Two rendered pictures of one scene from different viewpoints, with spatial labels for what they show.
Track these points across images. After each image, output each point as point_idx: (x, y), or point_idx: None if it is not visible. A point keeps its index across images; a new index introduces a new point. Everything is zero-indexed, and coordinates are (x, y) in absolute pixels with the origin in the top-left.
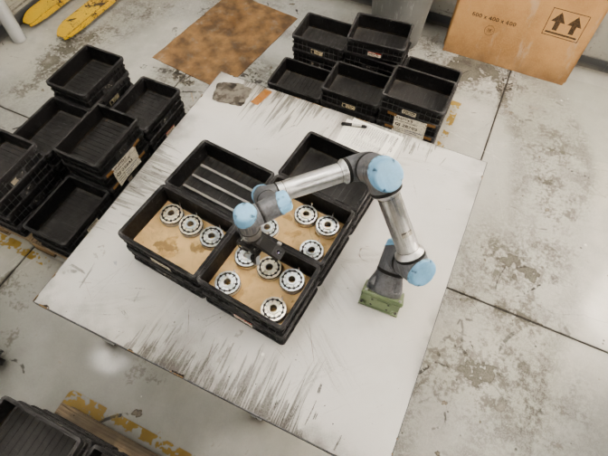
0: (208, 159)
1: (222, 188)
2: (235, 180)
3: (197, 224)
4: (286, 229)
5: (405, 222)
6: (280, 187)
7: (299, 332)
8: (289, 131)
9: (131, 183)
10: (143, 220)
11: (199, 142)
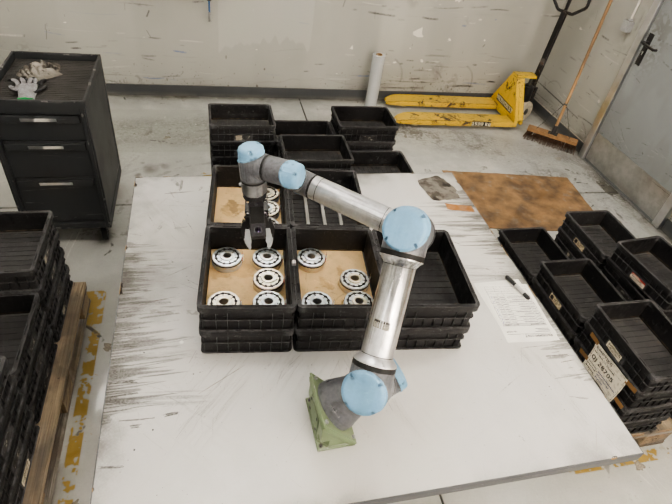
0: None
1: (324, 212)
2: (342, 218)
3: (270, 212)
4: (325, 276)
5: (389, 307)
6: (316, 179)
7: (228, 361)
8: None
9: None
10: None
11: (365, 193)
